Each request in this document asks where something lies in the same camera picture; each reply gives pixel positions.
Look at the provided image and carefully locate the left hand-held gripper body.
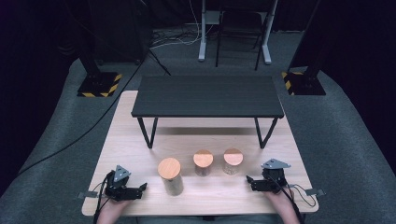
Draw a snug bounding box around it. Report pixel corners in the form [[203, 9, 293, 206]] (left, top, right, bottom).
[[104, 164, 143, 203]]

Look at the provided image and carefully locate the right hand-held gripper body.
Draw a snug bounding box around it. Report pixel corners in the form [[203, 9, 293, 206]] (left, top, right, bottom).
[[250, 158, 291, 194]]

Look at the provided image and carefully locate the tall glass jar wooden lid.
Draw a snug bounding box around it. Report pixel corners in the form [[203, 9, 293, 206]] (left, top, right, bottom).
[[157, 157, 185, 197]]

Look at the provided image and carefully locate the black metal riser shelf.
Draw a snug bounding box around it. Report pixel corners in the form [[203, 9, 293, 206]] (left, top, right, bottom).
[[131, 74, 286, 149]]

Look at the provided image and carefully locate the person's left hand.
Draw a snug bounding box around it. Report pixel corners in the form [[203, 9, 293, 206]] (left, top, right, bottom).
[[101, 197, 134, 219]]

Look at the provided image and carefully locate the person's right hand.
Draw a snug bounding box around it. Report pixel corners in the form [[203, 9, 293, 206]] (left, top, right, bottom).
[[263, 189, 297, 217]]

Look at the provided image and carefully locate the black stand with striped base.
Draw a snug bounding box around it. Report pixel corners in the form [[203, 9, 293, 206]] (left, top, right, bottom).
[[64, 0, 123, 98], [281, 0, 327, 97]]

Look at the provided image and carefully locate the black tripod leg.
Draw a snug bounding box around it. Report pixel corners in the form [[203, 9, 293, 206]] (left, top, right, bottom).
[[148, 47, 172, 77]]

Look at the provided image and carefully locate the white desk leg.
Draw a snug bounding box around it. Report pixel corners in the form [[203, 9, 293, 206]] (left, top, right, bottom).
[[198, 0, 208, 63], [262, 0, 279, 65]]

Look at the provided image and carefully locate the black chair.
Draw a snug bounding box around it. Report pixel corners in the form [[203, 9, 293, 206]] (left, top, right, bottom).
[[215, 8, 269, 72]]

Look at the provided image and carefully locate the left hand-held gripper cable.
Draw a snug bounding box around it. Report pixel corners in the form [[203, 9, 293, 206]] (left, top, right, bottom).
[[92, 170, 115, 224]]

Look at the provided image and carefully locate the hand-held gripper cable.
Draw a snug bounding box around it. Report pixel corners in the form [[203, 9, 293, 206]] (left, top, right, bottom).
[[273, 176, 318, 224], [92, 170, 115, 224]]

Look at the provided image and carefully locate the right hand-held gripper cable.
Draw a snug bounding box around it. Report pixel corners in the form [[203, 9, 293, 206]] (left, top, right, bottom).
[[273, 176, 318, 224]]

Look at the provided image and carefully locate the long black floor cable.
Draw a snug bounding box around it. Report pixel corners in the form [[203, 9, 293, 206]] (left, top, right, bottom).
[[17, 55, 148, 175]]

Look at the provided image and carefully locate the bundle of floor cables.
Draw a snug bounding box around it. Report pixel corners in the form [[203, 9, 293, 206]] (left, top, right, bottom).
[[150, 21, 217, 50]]

